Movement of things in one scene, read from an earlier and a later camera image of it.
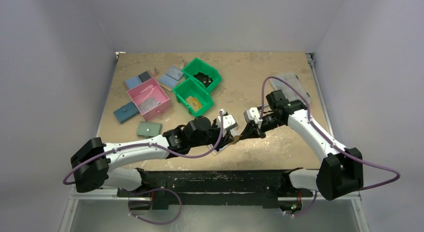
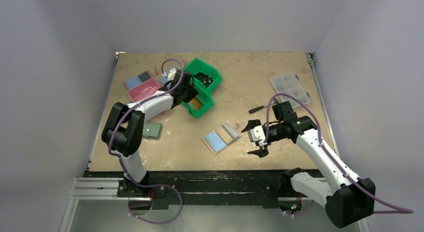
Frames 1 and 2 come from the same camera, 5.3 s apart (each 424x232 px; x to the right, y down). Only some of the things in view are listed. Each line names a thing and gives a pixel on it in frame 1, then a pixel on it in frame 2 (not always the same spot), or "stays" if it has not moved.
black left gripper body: [211, 136] → [189, 93]
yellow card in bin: [194, 103] stays
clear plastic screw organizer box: [291, 93] stays
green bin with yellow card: [193, 97] stays
